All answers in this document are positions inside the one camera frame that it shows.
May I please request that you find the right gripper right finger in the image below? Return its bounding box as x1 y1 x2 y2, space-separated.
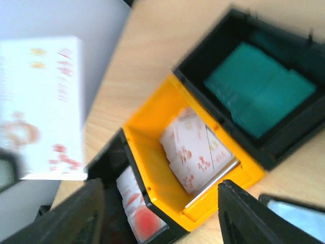
218 180 322 243

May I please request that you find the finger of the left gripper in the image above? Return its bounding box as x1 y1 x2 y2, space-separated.
1 148 24 193

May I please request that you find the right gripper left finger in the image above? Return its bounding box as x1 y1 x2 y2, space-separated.
1 179 105 244

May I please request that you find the black leather card holder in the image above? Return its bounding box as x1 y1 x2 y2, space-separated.
258 194 324 243

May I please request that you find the black bin with red cards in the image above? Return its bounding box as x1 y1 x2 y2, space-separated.
88 129 189 243

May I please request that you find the red white card stack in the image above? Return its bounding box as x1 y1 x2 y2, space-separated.
116 166 167 243

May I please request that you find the white pink card stack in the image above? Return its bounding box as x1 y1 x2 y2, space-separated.
159 107 240 207

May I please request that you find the teal card stack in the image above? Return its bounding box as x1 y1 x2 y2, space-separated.
204 43 316 138

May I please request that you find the black bin with teal cards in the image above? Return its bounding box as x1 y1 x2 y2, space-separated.
173 8 324 170

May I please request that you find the yellow bin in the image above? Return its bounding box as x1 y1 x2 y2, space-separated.
123 75 265 231

